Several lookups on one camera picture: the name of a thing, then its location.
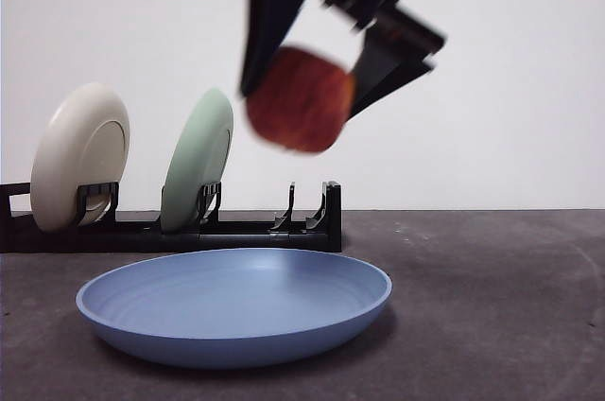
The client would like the red apple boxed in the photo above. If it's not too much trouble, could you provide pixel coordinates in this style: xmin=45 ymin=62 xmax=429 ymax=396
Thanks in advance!
xmin=244 ymin=44 xmax=357 ymax=156

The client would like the blue plate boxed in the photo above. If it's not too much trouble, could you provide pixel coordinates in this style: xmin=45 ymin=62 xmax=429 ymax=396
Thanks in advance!
xmin=75 ymin=248 xmax=393 ymax=371

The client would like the green plate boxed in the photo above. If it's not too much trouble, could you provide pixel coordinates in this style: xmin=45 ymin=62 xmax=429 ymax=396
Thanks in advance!
xmin=160 ymin=86 xmax=235 ymax=235

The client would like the black plate rack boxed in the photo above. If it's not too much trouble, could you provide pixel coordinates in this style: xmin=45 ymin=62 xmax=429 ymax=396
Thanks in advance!
xmin=0 ymin=179 xmax=343 ymax=254

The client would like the cream plate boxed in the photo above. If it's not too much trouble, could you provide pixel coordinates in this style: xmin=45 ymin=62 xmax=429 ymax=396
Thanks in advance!
xmin=29 ymin=81 xmax=131 ymax=234

